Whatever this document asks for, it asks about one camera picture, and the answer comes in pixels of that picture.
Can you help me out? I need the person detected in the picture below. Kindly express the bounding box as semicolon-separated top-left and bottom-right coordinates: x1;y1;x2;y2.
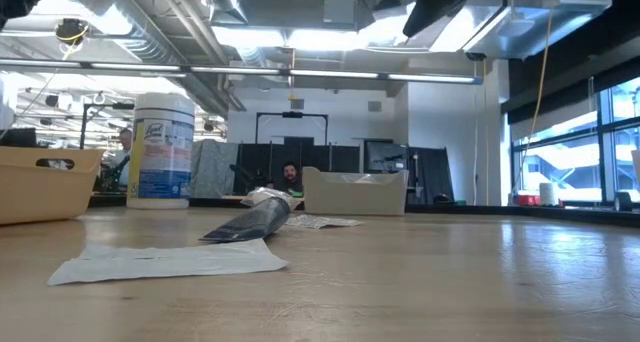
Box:
102;127;134;191
277;160;305;198

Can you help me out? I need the black ceiling sensor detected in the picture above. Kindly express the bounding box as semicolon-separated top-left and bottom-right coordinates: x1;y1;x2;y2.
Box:
53;17;91;46

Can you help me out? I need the white disinfecting wipes canister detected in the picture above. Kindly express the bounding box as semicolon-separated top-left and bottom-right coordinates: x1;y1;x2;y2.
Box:
126;92;196;211

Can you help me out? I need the silver air duct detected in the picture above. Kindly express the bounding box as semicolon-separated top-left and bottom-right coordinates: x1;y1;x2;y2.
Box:
404;0;614;61

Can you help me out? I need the long LED light bar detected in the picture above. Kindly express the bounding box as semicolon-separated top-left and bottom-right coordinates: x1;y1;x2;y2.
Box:
0;56;484;86

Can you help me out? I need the black aluminium table frame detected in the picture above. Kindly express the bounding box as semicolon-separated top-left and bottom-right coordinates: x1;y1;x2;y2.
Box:
88;194;640;229

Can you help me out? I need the yellow plastic bin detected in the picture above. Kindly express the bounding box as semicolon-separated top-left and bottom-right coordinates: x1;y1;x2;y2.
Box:
0;145;105;227

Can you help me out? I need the black partition panel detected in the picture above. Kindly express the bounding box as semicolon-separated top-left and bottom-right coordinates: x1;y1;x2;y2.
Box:
234;141;361;198

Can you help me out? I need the black monitor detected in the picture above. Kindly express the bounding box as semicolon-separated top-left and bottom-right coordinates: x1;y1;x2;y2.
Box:
0;127;39;149
363;139;409;174

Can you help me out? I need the grey plastic bin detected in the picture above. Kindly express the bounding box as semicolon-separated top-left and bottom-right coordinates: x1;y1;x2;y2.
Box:
301;166;410;217

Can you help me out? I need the plain white packet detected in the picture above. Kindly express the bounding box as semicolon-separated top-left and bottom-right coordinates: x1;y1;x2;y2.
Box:
47;238;290;287

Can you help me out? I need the grey ceiling box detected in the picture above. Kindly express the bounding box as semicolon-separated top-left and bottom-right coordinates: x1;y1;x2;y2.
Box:
323;0;357;26

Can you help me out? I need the black camera gantry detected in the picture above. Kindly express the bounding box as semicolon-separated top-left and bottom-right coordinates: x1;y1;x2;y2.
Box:
254;110;330;148

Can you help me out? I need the black curtain panel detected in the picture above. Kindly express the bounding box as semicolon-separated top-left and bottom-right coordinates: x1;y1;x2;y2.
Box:
407;146;455;206

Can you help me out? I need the white paper towel roll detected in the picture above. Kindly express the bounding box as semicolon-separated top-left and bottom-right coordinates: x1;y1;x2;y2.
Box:
538;181;559;207

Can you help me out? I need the silver printed foil packet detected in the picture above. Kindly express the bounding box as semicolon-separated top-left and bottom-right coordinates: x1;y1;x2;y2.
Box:
284;213;365;231

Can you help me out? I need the black tape roll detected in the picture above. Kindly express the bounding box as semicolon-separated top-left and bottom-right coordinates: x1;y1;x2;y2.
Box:
613;190;634;212

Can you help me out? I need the grey fabric cover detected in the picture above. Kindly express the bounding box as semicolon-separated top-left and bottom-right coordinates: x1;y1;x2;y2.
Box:
189;139;240;199

